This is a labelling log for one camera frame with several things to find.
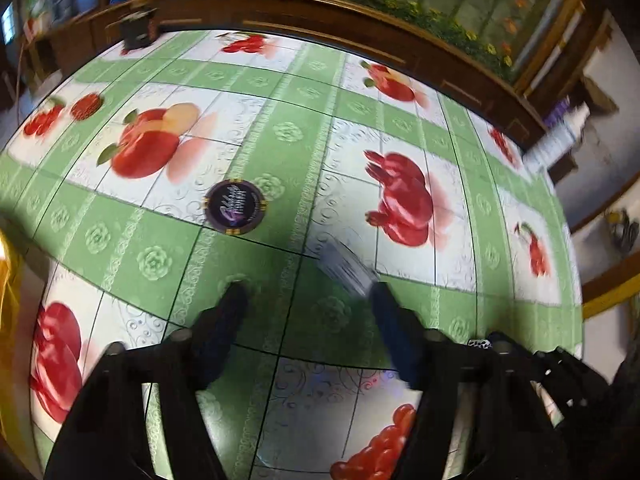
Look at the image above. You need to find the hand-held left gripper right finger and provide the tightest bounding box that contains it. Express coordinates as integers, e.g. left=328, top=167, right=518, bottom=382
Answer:
left=372, top=282, right=568, bottom=480

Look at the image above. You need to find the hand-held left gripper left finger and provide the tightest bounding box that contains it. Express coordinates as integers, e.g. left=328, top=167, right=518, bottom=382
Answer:
left=45, top=282, right=251, bottom=480

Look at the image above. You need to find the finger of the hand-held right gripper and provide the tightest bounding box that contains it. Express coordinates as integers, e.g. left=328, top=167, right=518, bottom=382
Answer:
left=532, top=347, right=611, bottom=411

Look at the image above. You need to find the silver snack packet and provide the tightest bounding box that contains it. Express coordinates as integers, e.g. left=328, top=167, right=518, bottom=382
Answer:
left=317, top=240, right=381, bottom=301

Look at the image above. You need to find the round dark purple disc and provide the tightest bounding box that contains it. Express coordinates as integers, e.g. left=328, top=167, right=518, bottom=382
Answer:
left=204, top=178, right=265, bottom=235

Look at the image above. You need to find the fruit print tablecloth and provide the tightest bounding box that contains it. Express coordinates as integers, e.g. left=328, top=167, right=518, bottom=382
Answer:
left=0, top=30, right=586, bottom=480

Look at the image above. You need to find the white plastic bottle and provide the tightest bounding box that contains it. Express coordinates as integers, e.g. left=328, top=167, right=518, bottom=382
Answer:
left=522, top=102, right=591, bottom=173

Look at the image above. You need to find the wooden cabinet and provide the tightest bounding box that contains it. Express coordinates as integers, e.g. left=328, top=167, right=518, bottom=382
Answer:
left=22, top=0, right=551, bottom=148

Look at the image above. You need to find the small black pot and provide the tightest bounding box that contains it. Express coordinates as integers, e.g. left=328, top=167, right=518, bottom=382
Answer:
left=117, top=6, right=160, bottom=52

